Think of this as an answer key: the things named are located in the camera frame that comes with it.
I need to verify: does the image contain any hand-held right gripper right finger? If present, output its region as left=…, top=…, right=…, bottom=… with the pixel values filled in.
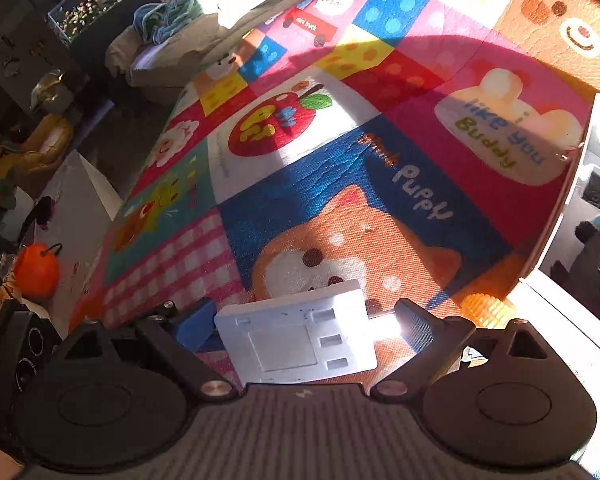
left=371, top=298, right=556, bottom=401

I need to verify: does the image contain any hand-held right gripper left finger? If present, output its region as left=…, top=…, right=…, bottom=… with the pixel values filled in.
left=65, top=297, right=238, bottom=402

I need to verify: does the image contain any white plastic socket block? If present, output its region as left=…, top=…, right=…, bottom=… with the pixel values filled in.
left=213, top=279, right=398, bottom=387

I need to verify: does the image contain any grey plush toy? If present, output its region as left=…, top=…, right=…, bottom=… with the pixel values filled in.
left=550, top=220, right=600, bottom=321

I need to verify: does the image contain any orange pumpkin toy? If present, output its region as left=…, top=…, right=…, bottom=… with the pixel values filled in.
left=12, top=242, right=63, bottom=301

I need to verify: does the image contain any black speaker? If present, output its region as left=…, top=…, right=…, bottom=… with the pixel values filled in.
left=0, top=305, right=63, bottom=441

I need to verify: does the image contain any white low table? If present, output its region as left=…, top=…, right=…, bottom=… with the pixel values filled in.
left=30, top=150, right=123, bottom=326

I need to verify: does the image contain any colourful printed play mat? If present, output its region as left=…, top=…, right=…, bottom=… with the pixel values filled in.
left=70, top=0, right=600, bottom=391

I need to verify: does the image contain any yellow plush seat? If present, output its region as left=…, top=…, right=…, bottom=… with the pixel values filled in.
left=17, top=112, right=76, bottom=176

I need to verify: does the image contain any blue towel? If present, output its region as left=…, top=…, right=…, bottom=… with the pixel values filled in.
left=132, top=0, right=203, bottom=46

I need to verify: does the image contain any glass tank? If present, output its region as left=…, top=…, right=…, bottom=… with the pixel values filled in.
left=45, top=0, right=176, bottom=46

